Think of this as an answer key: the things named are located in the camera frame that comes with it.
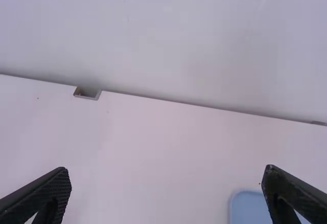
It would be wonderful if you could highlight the blue mat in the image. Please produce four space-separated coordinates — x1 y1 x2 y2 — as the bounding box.
227 189 309 224

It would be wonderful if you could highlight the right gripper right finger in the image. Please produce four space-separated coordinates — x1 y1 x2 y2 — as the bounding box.
261 164 327 224

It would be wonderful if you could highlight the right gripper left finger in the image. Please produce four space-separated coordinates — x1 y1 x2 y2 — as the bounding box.
0 167 73 224

